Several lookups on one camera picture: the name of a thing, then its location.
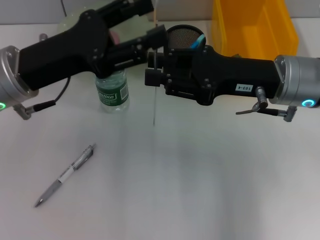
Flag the clear green-label water bottle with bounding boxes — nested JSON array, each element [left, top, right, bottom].
[[94, 69, 131, 113]]

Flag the translucent green fruit bowl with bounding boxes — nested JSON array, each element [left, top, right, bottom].
[[57, 4, 161, 45]]

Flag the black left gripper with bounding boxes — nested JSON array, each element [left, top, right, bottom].
[[18, 9, 111, 91]]

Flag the light blue scissors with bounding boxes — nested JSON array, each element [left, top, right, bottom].
[[191, 34, 207, 50]]

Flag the clear plastic ruler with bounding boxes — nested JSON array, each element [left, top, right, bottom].
[[152, 0, 159, 126]]

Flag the silver white pen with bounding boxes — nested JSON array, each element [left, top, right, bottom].
[[33, 142, 97, 208]]

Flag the pink peach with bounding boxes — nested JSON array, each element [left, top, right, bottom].
[[109, 29, 121, 46]]

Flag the black mesh pen holder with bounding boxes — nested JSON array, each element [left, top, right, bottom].
[[164, 24, 207, 55]]

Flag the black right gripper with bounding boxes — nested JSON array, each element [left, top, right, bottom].
[[144, 46, 283, 106]]

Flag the yellow plastic bin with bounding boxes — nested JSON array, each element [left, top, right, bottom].
[[210, 0, 300, 61]]

